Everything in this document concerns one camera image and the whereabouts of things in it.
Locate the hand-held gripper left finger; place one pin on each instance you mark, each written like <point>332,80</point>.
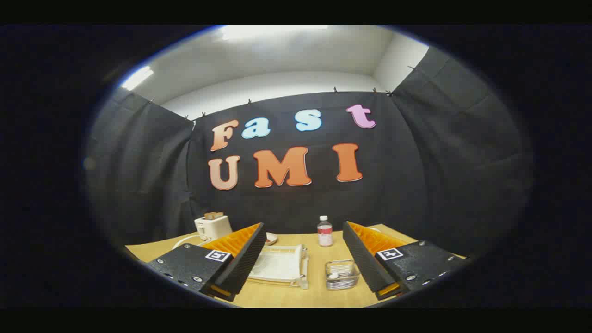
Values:
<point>245,266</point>

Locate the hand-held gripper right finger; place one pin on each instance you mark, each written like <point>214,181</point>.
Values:
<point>363,263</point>

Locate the white plate with meat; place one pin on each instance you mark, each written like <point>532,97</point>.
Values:
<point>272,239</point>

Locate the clear bottle with red label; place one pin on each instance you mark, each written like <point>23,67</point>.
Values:
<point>325,233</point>

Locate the white toaster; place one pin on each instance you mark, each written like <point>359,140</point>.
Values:
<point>215,227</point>

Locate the black backdrop cloth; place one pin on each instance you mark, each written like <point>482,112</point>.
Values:
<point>416,175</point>

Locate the ceiling light panel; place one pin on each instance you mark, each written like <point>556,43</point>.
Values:
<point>137,78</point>
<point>273,31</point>

